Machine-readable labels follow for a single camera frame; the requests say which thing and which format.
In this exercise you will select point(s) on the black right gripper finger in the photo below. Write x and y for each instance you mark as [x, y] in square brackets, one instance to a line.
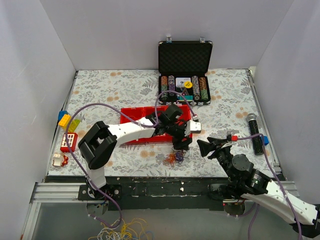
[217, 141]
[206, 147]

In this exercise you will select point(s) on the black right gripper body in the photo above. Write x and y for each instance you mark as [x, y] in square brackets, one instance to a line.
[217, 148]

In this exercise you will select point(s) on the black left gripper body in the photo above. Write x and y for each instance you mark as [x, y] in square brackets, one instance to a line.
[180, 136]

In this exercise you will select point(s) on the red plastic compartment tray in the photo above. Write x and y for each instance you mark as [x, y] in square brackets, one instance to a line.
[137, 113]

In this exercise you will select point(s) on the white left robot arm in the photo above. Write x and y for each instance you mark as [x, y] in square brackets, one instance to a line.
[97, 146]

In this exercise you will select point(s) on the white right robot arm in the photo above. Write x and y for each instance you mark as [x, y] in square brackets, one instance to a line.
[246, 182]

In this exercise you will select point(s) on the floral patterned table mat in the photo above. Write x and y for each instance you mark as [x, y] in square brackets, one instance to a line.
[97, 95]

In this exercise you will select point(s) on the black handheld microphone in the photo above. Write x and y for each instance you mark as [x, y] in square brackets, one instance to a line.
[254, 130]

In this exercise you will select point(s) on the small blue cube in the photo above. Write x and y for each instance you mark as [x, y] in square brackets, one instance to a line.
[264, 140]

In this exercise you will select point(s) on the black poker chip case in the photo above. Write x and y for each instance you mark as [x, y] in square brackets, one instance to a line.
[182, 68]

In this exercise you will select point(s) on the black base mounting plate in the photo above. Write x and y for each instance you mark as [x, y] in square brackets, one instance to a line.
[157, 193]

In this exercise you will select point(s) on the red white toy brick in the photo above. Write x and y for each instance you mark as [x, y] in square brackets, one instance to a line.
[68, 144]

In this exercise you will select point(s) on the yellow green toy bricks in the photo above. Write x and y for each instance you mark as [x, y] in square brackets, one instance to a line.
[67, 122]

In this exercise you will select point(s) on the blue toy brick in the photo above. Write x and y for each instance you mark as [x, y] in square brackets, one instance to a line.
[61, 114]

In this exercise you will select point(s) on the white red toy piece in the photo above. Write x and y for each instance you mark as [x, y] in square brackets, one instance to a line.
[59, 160]

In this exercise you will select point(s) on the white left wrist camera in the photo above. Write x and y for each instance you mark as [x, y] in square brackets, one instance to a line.
[193, 127]

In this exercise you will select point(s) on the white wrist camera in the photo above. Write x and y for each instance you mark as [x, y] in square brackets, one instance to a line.
[193, 127]
[230, 139]

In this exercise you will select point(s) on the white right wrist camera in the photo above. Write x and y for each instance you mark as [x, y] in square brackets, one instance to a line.
[230, 139]

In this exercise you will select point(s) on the aluminium frame rail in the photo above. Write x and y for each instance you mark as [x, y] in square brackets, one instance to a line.
[55, 193]

